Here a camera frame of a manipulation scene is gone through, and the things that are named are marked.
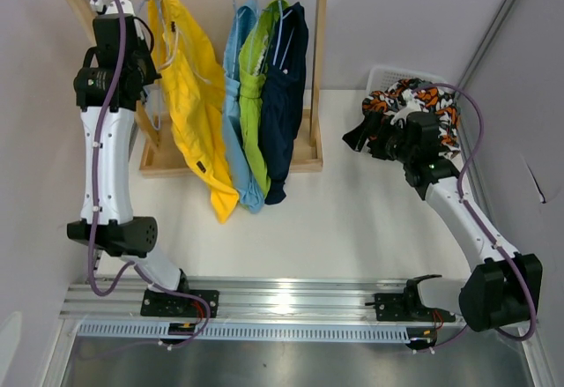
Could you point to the yellow shorts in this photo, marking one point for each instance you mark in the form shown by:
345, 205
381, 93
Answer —
193, 89

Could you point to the white slotted cable duct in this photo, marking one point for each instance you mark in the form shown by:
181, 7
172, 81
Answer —
364, 333

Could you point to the blue hanger of yellow shorts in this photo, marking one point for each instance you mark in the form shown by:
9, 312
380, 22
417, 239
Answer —
154, 97

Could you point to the light blue shorts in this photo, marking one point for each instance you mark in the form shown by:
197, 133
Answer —
250, 195

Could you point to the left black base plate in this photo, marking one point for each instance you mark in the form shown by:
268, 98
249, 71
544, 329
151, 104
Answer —
166, 305

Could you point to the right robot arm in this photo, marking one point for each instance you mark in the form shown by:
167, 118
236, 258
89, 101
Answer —
504, 285

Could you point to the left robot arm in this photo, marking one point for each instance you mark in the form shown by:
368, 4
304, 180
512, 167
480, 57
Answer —
108, 86

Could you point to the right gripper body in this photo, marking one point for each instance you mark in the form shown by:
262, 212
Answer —
390, 144

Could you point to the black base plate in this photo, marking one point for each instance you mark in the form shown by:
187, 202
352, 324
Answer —
166, 305
406, 306

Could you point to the orange camouflage shorts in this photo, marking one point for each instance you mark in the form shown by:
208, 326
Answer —
448, 131

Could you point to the aluminium mounting rail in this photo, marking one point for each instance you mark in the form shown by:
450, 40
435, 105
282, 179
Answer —
247, 300

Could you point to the blue hanger of light-blue shorts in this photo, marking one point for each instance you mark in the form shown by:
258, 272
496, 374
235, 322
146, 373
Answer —
233, 41

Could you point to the wooden clothes rack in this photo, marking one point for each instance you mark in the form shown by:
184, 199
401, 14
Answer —
160, 157

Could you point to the white plastic basket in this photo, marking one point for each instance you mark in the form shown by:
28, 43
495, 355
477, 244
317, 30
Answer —
388, 76

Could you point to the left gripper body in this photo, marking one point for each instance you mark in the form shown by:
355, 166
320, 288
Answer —
144, 62

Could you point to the navy blue shorts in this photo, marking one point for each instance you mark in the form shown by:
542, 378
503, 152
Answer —
290, 80

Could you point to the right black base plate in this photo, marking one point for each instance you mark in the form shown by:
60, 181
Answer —
406, 306

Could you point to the lime green shorts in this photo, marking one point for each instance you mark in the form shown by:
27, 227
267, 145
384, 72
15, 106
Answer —
260, 103

